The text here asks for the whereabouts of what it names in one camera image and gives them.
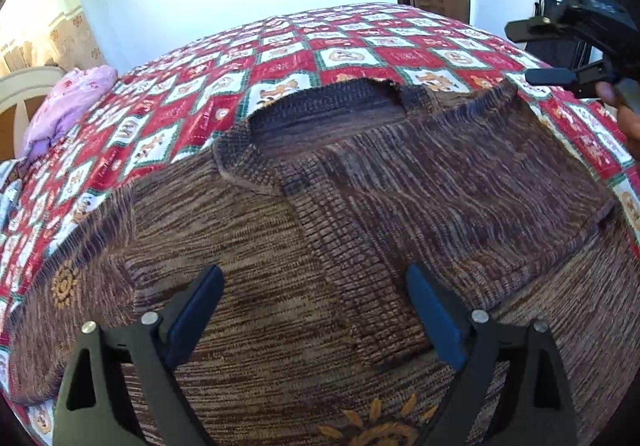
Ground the brown knitted sweater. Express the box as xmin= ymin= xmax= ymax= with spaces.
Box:
xmin=8 ymin=80 xmax=639 ymax=445

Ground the person's right hand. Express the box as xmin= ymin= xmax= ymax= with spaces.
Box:
xmin=596 ymin=82 xmax=640 ymax=161

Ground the black folding chair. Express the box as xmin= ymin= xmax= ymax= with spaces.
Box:
xmin=525 ymin=38 xmax=592 ymax=68

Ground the red patchwork bear bedspread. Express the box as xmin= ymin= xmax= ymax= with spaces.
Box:
xmin=1 ymin=4 xmax=639 ymax=445

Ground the pink crumpled cloth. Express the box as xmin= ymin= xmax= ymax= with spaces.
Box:
xmin=18 ymin=65 xmax=118 ymax=162

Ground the cream wooden headboard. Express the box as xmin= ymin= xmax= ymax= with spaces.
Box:
xmin=0 ymin=65 xmax=65 ymax=161

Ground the orange patterned curtain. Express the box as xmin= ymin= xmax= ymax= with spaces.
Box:
xmin=1 ymin=0 xmax=106 ymax=76

